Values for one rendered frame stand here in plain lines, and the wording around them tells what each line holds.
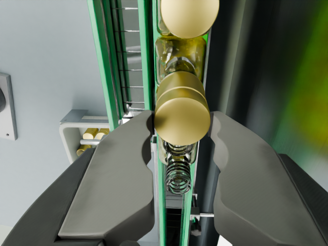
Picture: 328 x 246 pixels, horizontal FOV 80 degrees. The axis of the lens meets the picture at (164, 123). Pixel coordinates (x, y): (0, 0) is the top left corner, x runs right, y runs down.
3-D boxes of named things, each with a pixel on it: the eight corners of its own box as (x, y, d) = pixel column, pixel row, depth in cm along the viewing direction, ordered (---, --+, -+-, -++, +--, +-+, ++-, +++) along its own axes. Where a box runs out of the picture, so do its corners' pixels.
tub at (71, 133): (143, 153, 71) (139, 171, 63) (82, 152, 72) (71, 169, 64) (140, 110, 61) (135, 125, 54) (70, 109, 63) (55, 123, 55)
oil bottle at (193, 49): (192, 53, 40) (205, 97, 21) (164, 53, 40) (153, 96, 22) (194, 21, 37) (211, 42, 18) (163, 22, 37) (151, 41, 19)
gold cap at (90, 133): (89, 133, 65) (83, 142, 62) (86, 125, 63) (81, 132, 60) (99, 134, 65) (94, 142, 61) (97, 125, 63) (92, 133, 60)
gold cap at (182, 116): (201, 114, 16) (209, 148, 12) (158, 113, 16) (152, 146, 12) (206, 71, 14) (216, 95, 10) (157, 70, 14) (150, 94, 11)
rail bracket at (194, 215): (209, 195, 62) (216, 238, 51) (187, 194, 62) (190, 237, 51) (211, 186, 60) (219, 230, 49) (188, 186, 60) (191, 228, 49)
